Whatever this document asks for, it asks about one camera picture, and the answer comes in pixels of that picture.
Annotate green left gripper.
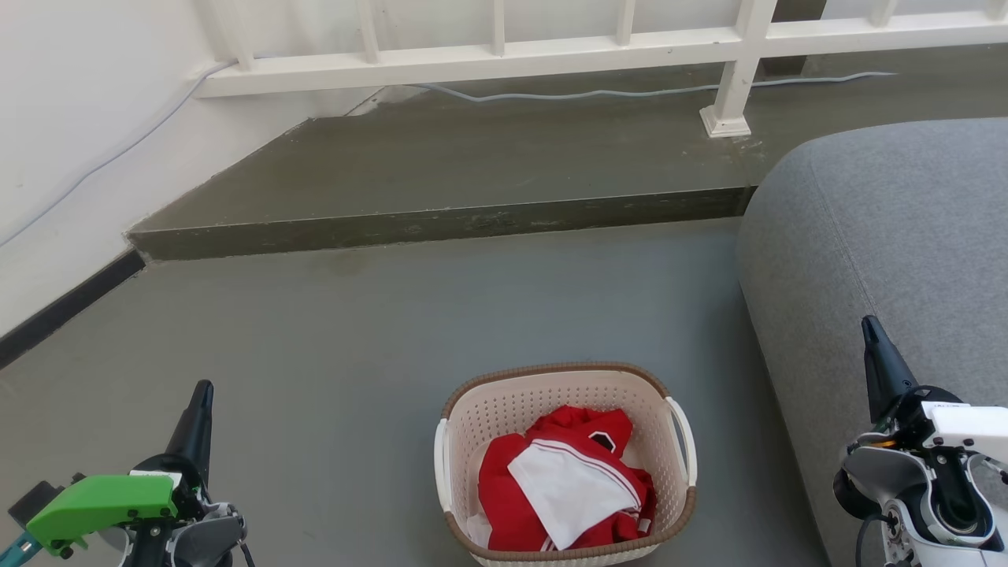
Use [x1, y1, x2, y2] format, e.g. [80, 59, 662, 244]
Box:
[6, 380, 215, 557]

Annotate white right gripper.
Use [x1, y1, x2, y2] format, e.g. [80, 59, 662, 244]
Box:
[861, 315, 1008, 472]

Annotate cream perforated laundry basket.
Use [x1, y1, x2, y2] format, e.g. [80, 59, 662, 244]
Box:
[433, 361, 699, 567]

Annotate grey fabric sofa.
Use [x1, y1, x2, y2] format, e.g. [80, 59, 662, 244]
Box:
[736, 118, 1008, 567]

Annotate black baseboard strip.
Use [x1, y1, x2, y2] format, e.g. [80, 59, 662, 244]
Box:
[0, 248, 148, 371]

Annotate white garment with red stripes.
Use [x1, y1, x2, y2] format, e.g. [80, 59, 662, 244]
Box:
[507, 441, 640, 550]

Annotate grey concrete step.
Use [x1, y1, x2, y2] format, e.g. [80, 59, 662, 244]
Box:
[126, 43, 1008, 262]

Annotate white railing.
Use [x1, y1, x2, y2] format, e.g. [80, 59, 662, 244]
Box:
[193, 0, 1008, 139]

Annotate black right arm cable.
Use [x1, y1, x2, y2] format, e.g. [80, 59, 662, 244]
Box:
[854, 512, 888, 567]

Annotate light grey cable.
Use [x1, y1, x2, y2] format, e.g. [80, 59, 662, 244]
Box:
[0, 59, 899, 249]

